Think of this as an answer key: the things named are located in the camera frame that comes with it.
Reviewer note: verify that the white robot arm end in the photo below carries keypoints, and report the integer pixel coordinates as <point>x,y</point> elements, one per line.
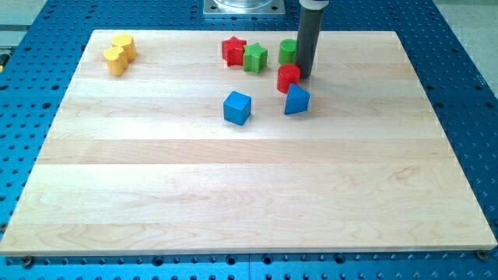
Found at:
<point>314,4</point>

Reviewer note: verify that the red wooden cylinder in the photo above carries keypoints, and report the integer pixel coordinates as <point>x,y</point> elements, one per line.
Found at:
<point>287,74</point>

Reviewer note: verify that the green wooden cylinder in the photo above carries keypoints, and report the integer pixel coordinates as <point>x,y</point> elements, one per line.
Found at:
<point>287,51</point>

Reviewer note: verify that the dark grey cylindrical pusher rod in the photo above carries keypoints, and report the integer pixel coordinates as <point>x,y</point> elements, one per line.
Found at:
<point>307,38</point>

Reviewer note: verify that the blue wooden cube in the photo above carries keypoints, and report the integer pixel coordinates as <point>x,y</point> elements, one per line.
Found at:
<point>237,108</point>

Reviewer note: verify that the yellow wooden heart block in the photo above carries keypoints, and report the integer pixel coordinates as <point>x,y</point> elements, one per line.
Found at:
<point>117,61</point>

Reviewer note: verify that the blue wooden triangular prism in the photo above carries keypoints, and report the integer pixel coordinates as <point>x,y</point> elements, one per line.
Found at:
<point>297,100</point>

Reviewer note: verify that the light wooden board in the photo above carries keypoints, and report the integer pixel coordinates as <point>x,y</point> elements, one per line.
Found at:
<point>145,163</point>

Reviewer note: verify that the yellow wooden hexagon block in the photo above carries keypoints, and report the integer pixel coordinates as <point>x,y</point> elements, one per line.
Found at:
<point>127,42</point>

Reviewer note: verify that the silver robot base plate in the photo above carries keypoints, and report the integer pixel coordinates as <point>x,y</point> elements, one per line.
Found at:
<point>243,7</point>

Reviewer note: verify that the green wooden star block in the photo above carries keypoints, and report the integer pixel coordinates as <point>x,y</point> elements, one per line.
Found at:
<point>255,58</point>

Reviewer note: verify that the red wooden star block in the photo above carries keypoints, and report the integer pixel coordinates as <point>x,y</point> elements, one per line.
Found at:
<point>233,51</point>

